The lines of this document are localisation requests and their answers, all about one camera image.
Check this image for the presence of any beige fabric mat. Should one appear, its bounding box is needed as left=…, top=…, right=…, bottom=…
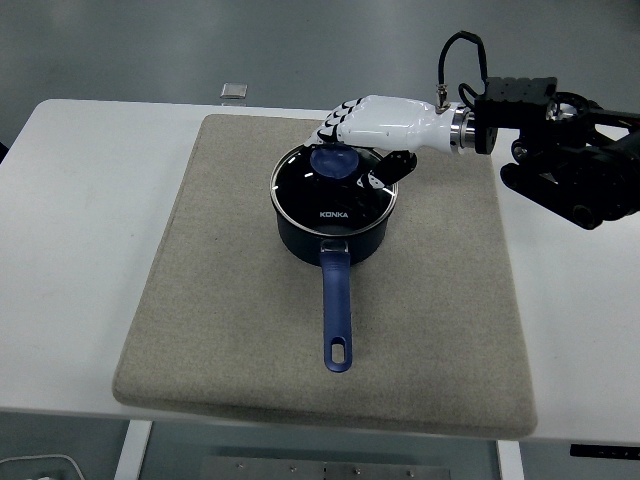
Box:
left=111, top=113, right=540, bottom=442

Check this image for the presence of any dark pot with blue handle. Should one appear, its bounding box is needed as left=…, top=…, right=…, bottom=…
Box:
left=273, top=194, right=396, bottom=375

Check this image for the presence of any glass pot lid blue knob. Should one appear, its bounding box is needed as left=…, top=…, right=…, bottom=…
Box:
left=269, top=142, right=400, bottom=235

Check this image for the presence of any black box under table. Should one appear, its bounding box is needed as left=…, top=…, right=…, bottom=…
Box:
left=569, top=443, right=640, bottom=459

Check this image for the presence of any white table leg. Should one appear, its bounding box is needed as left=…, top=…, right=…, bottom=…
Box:
left=495, top=441, right=525, bottom=480
left=113, top=419, right=154, bottom=480

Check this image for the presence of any grey metal plate with screws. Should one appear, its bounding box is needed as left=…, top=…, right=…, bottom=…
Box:
left=201, top=455, right=451, bottom=480

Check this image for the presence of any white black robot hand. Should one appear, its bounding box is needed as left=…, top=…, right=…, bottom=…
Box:
left=304, top=94, right=459, bottom=194

